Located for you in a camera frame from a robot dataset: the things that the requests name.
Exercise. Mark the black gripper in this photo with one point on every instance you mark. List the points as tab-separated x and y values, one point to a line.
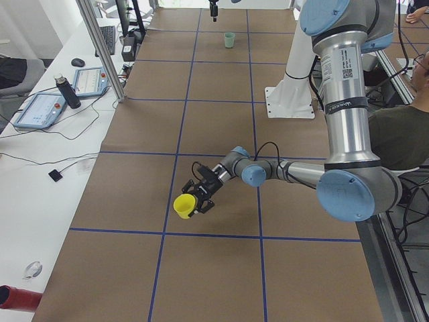
213	186

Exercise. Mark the yellow cup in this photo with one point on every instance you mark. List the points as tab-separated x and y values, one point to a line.
184	205

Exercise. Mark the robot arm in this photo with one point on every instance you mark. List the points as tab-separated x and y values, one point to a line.
352	184

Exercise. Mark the green cup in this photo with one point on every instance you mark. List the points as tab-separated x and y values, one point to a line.
229	39

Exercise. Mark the seated person in green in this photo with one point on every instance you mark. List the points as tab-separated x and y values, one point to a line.
399	135

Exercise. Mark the small black square device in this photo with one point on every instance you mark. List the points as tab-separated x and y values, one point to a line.
55	175

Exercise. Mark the far teach pendant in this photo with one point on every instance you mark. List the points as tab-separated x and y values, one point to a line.
90	82

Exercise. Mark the teach pendant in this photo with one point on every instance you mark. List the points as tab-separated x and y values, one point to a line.
90	82
41	112

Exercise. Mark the black power adapter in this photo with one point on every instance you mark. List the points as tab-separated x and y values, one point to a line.
128	49

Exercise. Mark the black water bottle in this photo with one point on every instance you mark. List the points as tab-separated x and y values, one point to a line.
67	91

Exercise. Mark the near teach pendant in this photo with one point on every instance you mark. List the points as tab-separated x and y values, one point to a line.
41	112

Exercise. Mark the black computer mouse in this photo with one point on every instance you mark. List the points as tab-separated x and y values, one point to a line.
77	62

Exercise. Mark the black keyboard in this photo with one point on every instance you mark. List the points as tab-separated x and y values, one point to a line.
109	36

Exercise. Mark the red cylinder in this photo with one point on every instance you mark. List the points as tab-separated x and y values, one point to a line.
19	299

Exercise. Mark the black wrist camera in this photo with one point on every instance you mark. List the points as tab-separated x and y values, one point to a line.
207	174

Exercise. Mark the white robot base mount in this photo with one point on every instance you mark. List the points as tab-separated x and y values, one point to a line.
291	98

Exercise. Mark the aluminium frame post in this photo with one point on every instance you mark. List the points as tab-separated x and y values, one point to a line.
91	23

